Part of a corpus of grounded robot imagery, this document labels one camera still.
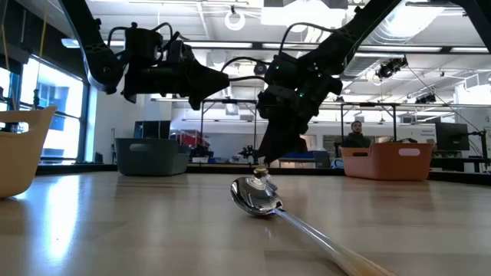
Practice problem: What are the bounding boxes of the blue storage box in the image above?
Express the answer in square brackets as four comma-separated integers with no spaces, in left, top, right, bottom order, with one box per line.
[283,149,331,161]

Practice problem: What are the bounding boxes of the white ring light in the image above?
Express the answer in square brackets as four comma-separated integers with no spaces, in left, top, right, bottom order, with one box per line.
[224,10,247,32]

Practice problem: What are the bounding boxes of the black workbench frame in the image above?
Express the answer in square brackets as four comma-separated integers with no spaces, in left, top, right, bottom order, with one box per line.
[151,97,491,145]

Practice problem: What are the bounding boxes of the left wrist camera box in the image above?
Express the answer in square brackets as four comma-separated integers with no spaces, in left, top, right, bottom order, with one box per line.
[123,21,165,67]

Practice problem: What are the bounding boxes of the black computer monitor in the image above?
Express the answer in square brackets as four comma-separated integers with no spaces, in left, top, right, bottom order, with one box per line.
[434,122,471,153]

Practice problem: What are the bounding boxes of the black ceiling dome camera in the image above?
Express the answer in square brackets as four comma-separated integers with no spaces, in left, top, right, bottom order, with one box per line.
[252,61,269,77]

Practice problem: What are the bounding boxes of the silver spoon purple handle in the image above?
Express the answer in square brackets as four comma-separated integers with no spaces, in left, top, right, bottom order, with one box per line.
[262,174,278,192]

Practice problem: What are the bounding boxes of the black aluminium table frame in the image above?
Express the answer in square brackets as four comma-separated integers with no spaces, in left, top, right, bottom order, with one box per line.
[36,163,491,187]

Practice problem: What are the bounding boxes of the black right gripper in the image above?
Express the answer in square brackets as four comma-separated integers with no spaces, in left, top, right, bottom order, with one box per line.
[255,51,344,166]

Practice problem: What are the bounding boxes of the person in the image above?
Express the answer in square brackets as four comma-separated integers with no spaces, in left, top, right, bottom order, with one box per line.
[341,120,373,149]

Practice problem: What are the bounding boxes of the teal plastic bin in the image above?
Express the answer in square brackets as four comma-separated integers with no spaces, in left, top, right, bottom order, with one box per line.
[114,137,192,177]

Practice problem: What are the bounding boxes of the black ceiling spotlight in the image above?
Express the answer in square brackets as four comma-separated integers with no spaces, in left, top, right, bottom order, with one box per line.
[375,56,409,81]

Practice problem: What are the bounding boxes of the yellow plastic bin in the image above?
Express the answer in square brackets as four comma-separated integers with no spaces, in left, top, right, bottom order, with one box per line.
[0,105,58,199]

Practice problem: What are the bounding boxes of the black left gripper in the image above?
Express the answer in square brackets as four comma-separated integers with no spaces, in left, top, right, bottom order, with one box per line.
[121,39,232,112]

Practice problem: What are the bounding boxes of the silver spoon orange handle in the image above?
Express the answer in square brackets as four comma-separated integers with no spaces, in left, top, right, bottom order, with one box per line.
[229,176,398,276]

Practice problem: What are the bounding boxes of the orange plastic bin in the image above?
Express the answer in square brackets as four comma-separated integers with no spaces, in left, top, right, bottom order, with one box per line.
[339,142,435,182]

